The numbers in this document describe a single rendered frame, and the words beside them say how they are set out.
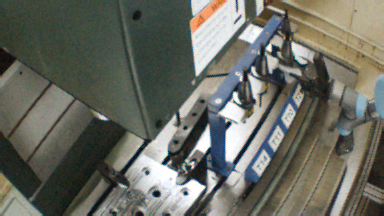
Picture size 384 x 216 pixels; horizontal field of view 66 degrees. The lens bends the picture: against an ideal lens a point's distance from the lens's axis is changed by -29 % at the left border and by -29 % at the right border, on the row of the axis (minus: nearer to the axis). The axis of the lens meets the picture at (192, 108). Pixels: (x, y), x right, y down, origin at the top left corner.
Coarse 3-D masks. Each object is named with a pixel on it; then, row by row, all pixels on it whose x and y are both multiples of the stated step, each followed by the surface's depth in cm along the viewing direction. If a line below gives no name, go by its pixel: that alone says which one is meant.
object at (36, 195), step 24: (0, 48) 95; (0, 72) 100; (96, 120) 151; (0, 144) 102; (96, 144) 157; (0, 168) 105; (24, 168) 118; (72, 168) 145; (96, 168) 163; (24, 192) 121; (48, 192) 134; (72, 192) 150
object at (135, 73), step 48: (0, 0) 52; (48, 0) 42; (96, 0) 36; (144, 0) 38; (48, 48) 52; (96, 48) 43; (144, 48) 42; (192, 48) 52; (96, 96) 53; (144, 96) 47
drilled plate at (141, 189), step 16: (144, 160) 122; (128, 176) 119; (144, 176) 118; (160, 176) 118; (128, 192) 116; (144, 192) 115; (160, 192) 116; (176, 192) 114; (192, 192) 114; (112, 208) 111; (128, 208) 111; (144, 208) 111; (160, 208) 111; (176, 208) 110; (192, 208) 114
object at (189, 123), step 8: (200, 96) 140; (208, 96) 139; (200, 104) 137; (192, 112) 136; (200, 112) 135; (184, 120) 134; (192, 120) 134; (200, 120) 136; (184, 128) 133; (192, 128) 132; (176, 136) 130; (184, 136) 130; (168, 144) 128; (176, 144) 130; (184, 144) 130; (168, 152) 128; (176, 152) 127; (184, 152) 131
